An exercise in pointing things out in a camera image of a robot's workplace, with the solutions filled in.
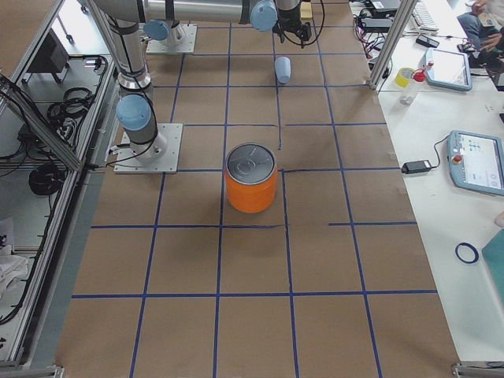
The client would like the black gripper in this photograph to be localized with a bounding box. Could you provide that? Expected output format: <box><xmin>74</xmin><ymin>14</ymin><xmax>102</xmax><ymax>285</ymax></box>
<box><xmin>273</xmin><ymin>0</ymin><xmax>311</xmax><ymax>49</ymax></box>

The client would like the white plastic cup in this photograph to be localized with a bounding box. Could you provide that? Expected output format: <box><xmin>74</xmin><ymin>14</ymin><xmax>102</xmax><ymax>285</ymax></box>
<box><xmin>274</xmin><ymin>56</ymin><xmax>291</xmax><ymax>84</ymax></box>

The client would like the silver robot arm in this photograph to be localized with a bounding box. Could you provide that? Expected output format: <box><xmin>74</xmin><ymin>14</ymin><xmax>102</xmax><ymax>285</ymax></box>
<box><xmin>93</xmin><ymin>0</ymin><xmax>312</xmax><ymax>47</ymax></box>
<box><xmin>90</xmin><ymin>1</ymin><xmax>158</xmax><ymax>158</ymax></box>

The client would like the black power adapter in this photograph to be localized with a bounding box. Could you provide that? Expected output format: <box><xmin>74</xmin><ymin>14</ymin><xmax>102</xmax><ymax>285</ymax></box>
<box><xmin>361</xmin><ymin>18</ymin><xmax>393</xmax><ymax>33</ymax></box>

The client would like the yellow tape roll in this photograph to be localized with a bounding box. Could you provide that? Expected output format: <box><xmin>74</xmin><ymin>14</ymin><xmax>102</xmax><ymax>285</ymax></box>
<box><xmin>395</xmin><ymin>67</ymin><xmax>414</xmax><ymax>88</ymax></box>

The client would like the black smartphone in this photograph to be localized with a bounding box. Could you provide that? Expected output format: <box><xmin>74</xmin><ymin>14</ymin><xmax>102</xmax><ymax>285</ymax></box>
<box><xmin>415</xmin><ymin>35</ymin><xmax>439</xmax><ymax>48</ymax></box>

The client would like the orange cylindrical can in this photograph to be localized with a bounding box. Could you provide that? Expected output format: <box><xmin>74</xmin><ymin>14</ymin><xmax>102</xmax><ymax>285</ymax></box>
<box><xmin>224</xmin><ymin>143</ymin><xmax>277</xmax><ymax>213</ymax></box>

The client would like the far teach pendant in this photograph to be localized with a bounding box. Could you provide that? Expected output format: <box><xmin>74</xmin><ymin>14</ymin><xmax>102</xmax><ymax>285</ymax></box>
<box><xmin>424</xmin><ymin>48</ymin><xmax>473</xmax><ymax>91</ymax></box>

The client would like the teach pendant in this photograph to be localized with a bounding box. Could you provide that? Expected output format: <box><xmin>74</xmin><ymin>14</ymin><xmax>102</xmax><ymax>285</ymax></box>
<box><xmin>424</xmin><ymin>48</ymin><xmax>473</xmax><ymax>91</ymax></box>
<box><xmin>447</xmin><ymin>130</ymin><xmax>503</xmax><ymax>196</ymax></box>

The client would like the small black power brick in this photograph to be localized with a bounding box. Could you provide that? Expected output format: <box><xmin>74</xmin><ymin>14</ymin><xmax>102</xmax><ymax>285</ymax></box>
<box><xmin>401</xmin><ymin>160</ymin><xmax>432</xmax><ymax>174</ymax></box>

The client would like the near teach pendant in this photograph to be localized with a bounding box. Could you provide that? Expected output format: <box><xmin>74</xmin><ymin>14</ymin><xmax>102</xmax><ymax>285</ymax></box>
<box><xmin>447</xmin><ymin>130</ymin><xmax>503</xmax><ymax>196</ymax></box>

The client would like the crumpled white cloth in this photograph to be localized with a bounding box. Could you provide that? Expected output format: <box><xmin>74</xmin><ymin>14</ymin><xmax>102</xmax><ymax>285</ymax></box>
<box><xmin>0</xmin><ymin>218</ymin><xmax>29</xmax><ymax>300</ymax></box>

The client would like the aluminium frame post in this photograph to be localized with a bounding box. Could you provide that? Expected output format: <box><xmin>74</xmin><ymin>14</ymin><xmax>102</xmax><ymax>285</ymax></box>
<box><xmin>368</xmin><ymin>0</ymin><xmax>417</xmax><ymax>90</ymax></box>

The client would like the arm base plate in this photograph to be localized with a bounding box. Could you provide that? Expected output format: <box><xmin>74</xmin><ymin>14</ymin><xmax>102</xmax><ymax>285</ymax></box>
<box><xmin>113</xmin><ymin>123</ymin><xmax>183</xmax><ymax>174</ymax></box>
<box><xmin>146</xmin><ymin>24</ymin><xmax>198</xmax><ymax>55</ymax></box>

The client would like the blue tape ring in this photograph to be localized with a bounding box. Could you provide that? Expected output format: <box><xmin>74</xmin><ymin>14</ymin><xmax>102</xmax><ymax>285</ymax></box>
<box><xmin>454</xmin><ymin>242</ymin><xmax>480</xmax><ymax>265</ymax></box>

